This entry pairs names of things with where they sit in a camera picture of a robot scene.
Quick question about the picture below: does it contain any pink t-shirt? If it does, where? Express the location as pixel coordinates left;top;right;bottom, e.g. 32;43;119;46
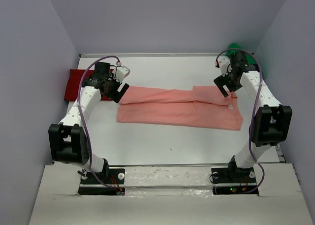
117;86;243;131

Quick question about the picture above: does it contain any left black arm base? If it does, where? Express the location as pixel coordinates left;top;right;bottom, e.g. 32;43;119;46
78;168;126;196

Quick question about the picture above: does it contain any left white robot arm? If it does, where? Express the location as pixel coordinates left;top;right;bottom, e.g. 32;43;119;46
48;62;130;183

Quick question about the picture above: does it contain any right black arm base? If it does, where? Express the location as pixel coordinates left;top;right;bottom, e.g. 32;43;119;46
209;167;258;195

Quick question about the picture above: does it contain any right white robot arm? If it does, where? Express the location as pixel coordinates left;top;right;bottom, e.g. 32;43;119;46
210;48;292;184

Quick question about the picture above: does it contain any green t-shirt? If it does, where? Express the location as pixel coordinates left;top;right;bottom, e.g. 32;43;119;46
226;43;259;71

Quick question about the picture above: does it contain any folded red t-shirt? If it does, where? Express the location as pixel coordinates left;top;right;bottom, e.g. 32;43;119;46
63;68;115;102

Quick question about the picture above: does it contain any white foam strip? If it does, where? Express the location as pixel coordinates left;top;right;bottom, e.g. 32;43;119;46
124;166;212;187

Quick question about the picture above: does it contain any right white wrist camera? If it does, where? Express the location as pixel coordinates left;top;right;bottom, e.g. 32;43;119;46
218;58;230;76

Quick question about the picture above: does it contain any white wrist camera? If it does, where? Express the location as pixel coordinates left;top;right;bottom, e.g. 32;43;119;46
218;58;230;76
113;65;130;83

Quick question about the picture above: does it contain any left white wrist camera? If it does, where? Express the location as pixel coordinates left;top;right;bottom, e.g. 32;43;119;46
113;65;130;83

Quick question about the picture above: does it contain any back aluminium rail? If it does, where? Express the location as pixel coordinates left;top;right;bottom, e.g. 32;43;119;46
79;53;219;58

